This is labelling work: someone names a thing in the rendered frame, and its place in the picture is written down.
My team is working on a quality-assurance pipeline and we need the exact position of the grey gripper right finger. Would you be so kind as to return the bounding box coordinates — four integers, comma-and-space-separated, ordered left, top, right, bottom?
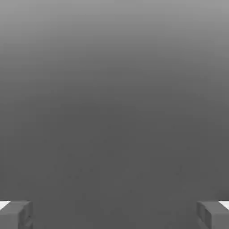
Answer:
196, 200, 229, 229

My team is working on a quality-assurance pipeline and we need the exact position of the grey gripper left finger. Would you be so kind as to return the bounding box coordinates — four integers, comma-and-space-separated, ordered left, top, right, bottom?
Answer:
0, 200, 34, 229

